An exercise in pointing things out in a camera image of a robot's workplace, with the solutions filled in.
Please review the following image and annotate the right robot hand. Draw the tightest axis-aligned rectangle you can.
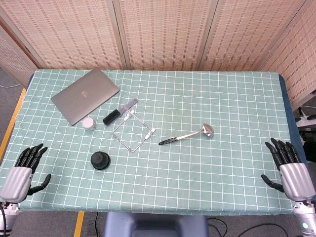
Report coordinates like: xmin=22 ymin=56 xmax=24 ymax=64
xmin=261 ymin=137 xmax=316 ymax=202

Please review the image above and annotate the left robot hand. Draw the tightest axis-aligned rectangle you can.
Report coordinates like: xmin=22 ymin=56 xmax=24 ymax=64
xmin=0 ymin=143 xmax=52 ymax=203

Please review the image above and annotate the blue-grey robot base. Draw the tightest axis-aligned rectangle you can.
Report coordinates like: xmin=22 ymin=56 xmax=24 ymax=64
xmin=103 ymin=211 xmax=209 ymax=237

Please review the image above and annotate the black box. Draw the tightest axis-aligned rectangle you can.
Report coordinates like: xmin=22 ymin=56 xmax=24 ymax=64
xmin=298 ymin=126 xmax=316 ymax=163

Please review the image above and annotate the dark blue table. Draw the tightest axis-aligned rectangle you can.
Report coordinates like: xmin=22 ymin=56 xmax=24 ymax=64
xmin=26 ymin=73 xmax=309 ymax=215

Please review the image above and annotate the yellow floor tape strip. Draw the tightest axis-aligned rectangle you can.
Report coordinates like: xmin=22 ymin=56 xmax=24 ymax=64
xmin=0 ymin=87 xmax=27 ymax=158
xmin=73 ymin=211 xmax=85 ymax=237

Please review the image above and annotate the white power strip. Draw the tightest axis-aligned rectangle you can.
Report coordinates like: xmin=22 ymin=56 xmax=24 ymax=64
xmin=295 ymin=115 xmax=316 ymax=128

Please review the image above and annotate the small white-lidded jar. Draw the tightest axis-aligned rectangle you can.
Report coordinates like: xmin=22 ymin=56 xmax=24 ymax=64
xmin=82 ymin=118 xmax=97 ymax=131

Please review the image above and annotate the grey closed laptop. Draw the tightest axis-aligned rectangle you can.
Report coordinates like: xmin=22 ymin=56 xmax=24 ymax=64
xmin=51 ymin=68 xmax=121 ymax=126

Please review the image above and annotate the woven folding screen panel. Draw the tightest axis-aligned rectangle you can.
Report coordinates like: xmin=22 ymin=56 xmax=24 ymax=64
xmin=113 ymin=0 xmax=219 ymax=72
xmin=259 ymin=9 xmax=316 ymax=111
xmin=0 ymin=0 xmax=125 ymax=71
xmin=0 ymin=23 xmax=38 ymax=87
xmin=199 ymin=0 xmax=316 ymax=73

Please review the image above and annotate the green checked tablecloth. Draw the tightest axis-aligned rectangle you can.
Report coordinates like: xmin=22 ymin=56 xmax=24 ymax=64
xmin=0 ymin=69 xmax=297 ymax=217

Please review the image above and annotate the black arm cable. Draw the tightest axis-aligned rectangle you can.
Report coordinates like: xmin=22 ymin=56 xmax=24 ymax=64
xmin=0 ymin=202 xmax=8 ymax=235

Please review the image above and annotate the black floor cable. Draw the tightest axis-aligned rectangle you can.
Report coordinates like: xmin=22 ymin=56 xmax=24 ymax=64
xmin=206 ymin=217 xmax=301 ymax=237

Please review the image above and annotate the steel ladle black handle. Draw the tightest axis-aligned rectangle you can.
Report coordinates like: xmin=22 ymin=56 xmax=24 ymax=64
xmin=158 ymin=123 xmax=214 ymax=146

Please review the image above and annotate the black brush grey handle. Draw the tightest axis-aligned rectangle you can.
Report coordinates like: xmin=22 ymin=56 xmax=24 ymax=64
xmin=102 ymin=98 xmax=139 ymax=126

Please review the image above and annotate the metal wire frame rack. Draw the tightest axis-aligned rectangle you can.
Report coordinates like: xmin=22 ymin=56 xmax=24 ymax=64
xmin=111 ymin=110 xmax=157 ymax=153

